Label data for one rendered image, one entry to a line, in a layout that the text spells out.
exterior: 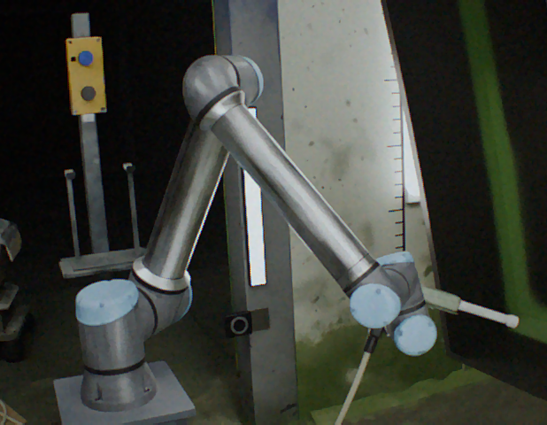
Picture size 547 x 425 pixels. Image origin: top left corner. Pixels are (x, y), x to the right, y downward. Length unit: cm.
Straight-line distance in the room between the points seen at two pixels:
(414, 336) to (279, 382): 123
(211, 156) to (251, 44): 87
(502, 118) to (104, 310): 134
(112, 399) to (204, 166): 58
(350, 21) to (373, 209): 71
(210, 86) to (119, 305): 54
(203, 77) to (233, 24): 96
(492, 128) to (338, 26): 68
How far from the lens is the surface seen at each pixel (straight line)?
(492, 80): 217
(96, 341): 157
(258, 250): 237
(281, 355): 256
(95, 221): 244
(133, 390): 161
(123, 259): 230
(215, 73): 137
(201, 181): 154
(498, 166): 226
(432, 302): 178
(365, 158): 253
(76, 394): 173
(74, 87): 233
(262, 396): 259
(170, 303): 168
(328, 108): 244
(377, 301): 127
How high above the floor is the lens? 138
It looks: 12 degrees down
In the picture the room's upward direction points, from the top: 3 degrees counter-clockwise
